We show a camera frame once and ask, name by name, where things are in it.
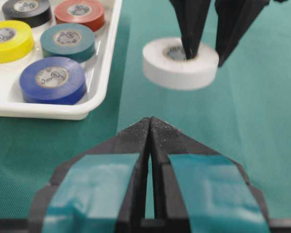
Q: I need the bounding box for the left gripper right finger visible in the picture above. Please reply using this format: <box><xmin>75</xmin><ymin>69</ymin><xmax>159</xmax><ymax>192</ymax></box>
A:
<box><xmin>150</xmin><ymin>117</ymin><xmax>269</xmax><ymax>233</ymax></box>

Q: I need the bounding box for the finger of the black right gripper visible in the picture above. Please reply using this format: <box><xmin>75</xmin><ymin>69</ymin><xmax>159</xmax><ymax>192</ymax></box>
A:
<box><xmin>215</xmin><ymin>0</ymin><xmax>269</xmax><ymax>67</ymax></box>
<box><xmin>170</xmin><ymin>0</ymin><xmax>210</xmax><ymax>60</ymax></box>

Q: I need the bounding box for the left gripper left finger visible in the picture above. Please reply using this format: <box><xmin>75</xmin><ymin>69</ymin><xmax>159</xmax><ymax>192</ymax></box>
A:
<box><xmin>29</xmin><ymin>117</ymin><xmax>150</xmax><ymax>233</ymax></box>

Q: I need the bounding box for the white tape roll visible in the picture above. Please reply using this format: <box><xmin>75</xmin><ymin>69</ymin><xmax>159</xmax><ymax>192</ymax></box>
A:
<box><xmin>143</xmin><ymin>37</ymin><xmax>219</xmax><ymax>90</ymax></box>

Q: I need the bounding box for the red tape roll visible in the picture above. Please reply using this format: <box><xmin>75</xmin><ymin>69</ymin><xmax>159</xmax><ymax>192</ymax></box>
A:
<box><xmin>54</xmin><ymin>0</ymin><xmax>105</xmax><ymax>32</ymax></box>

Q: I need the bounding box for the blue tape roll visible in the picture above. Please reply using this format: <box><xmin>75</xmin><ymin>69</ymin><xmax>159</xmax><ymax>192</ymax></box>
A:
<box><xmin>19</xmin><ymin>57</ymin><xmax>87</xmax><ymax>105</ymax></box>

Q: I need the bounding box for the green tape roll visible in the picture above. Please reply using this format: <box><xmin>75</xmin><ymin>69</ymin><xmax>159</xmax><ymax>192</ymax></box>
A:
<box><xmin>40</xmin><ymin>23</ymin><xmax>96</xmax><ymax>63</ymax></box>

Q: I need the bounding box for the black tape roll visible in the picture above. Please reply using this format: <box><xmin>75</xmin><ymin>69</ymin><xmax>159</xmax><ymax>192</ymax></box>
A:
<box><xmin>1</xmin><ymin>0</ymin><xmax>52</xmax><ymax>28</ymax></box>

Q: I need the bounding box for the yellow tape roll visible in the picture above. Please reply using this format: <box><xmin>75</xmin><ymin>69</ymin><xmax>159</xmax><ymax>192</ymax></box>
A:
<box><xmin>0</xmin><ymin>20</ymin><xmax>34</xmax><ymax>63</ymax></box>

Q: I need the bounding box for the white plastic case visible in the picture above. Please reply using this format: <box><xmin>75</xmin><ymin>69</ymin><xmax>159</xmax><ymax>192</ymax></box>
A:
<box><xmin>0</xmin><ymin>0</ymin><xmax>122</xmax><ymax>120</ymax></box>

